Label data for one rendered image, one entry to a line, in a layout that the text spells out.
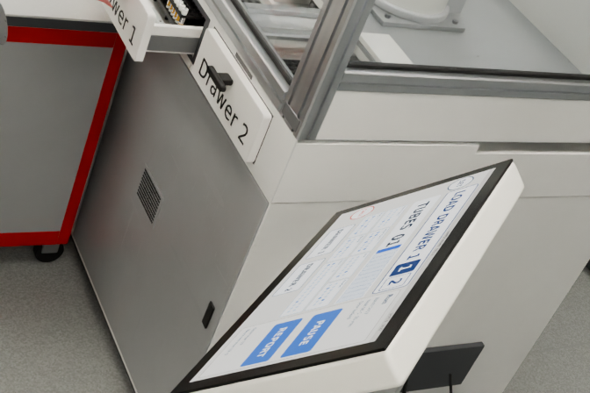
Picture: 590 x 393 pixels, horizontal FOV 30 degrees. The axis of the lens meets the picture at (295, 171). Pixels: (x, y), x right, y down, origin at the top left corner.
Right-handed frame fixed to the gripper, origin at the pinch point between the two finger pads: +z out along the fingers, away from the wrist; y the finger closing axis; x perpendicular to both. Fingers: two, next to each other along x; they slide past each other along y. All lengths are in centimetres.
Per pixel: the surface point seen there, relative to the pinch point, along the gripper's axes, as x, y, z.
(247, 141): -41.0, 6.5, 12.0
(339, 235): -83, 11, -5
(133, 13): -4.8, 1.1, 1.6
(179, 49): -9.9, 4.9, 11.5
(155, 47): -9.8, 1.2, 7.8
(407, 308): -115, 13, -29
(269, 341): -105, -3, -24
